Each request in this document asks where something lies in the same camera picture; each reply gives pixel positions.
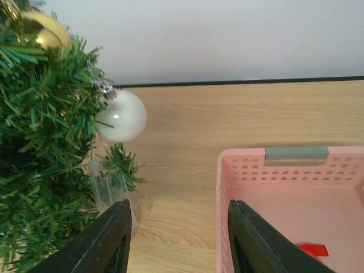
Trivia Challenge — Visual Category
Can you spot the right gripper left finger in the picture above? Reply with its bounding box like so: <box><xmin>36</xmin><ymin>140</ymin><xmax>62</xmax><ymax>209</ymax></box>
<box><xmin>29</xmin><ymin>200</ymin><xmax>132</xmax><ymax>273</ymax></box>

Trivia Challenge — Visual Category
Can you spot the red ribbon bow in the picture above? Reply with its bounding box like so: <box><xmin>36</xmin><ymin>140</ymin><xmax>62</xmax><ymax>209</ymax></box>
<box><xmin>298</xmin><ymin>243</ymin><xmax>329</xmax><ymax>260</ymax></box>

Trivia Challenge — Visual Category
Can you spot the small green christmas tree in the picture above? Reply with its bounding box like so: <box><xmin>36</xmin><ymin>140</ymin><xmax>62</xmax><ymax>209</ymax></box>
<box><xmin>1</xmin><ymin>15</ymin><xmax>145</xmax><ymax>272</ymax></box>

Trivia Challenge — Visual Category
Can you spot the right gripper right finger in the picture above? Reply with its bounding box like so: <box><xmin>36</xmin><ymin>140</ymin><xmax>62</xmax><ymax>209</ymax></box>
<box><xmin>229</xmin><ymin>200</ymin><xmax>333</xmax><ymax>273</ymax></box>

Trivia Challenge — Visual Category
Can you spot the white ball ornament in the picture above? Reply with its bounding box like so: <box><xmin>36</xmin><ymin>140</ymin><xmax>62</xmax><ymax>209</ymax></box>
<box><xmin>95</xmin><ymin>86</ymin><xmax>147</xmax><ymax>143</ymax></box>

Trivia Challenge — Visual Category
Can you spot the clear battery box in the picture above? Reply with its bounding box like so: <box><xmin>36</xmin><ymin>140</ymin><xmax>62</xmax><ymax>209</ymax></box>
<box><xmin>87</xmin><ymin>160</ymin><xmax>141</xmax><ymax>230</ymax></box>

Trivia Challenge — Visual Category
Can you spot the pink plastic basket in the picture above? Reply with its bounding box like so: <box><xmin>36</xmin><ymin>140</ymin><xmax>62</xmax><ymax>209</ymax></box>
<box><xmin>216</xmin><ymin>146</ymin><xmax>363</xmax><ymax>272</ymax></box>

